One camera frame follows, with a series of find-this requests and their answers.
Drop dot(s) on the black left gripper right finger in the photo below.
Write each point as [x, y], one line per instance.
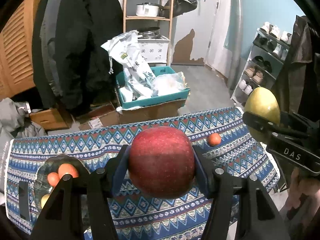
[258, 217]

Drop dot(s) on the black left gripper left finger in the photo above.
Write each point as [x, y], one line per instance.
[61, 216]

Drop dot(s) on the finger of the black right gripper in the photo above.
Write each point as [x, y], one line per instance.
[260, 126]

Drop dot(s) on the smaller orange front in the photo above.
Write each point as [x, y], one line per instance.
[53, 179]

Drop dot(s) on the large orange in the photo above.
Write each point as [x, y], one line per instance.
[67, 168]

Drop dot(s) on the large red apple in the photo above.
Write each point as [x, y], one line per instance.
[161, 162]

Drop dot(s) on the right hand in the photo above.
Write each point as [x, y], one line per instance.
[306, 186]

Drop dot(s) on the yellow apple in bowl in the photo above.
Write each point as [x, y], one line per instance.
[44, 200]

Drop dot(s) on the patterned blue tablecloth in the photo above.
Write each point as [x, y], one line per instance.
[137, 215]

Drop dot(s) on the small tangerine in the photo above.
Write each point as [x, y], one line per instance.
[214, 139]

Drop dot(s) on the black phone on table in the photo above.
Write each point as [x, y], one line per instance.
[23, 196]

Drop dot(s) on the glass fruit bowl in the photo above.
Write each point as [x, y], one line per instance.
[41, 185]

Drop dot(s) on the dark hanging garment right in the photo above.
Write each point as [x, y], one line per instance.
[297, 86]

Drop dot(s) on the grey shoe rack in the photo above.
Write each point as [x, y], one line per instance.
[265, 60]

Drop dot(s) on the white door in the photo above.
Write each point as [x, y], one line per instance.
[224, 50]

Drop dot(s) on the clear plastic bag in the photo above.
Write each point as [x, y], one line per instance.
[169, 84]

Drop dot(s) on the wooden drawer box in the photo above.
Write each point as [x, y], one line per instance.
[52, 119]

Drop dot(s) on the teal storage crate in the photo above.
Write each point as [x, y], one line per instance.
[128, 99]

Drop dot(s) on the grey clothes pile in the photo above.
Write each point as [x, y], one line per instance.
[15, 123]

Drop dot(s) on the flat cardboard box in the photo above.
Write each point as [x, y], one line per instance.
[99, 117]

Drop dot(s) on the white patterned storage box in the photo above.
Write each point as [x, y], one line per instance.
[154, 50]

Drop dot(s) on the cardboard box under crate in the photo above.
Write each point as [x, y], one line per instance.
[160, 111]

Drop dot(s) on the steel pot on box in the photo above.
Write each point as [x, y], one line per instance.
[149, 33]

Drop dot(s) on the dark bag on hook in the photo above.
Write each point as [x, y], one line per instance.
[182, 6]

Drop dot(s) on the white printed rice bag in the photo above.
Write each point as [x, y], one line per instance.
[125, 49]

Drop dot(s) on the white cooking pot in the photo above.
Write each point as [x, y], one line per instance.
[147, 10]

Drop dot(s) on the wooden louvered closet door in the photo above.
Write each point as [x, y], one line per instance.
[16, 56]

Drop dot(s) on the wooden shelf unit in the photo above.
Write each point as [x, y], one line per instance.
[164, 20]

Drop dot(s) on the grey hanging jacket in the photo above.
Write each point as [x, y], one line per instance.
[45, 74]

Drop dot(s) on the black hanging coat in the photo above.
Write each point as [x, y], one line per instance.
[87, 75]

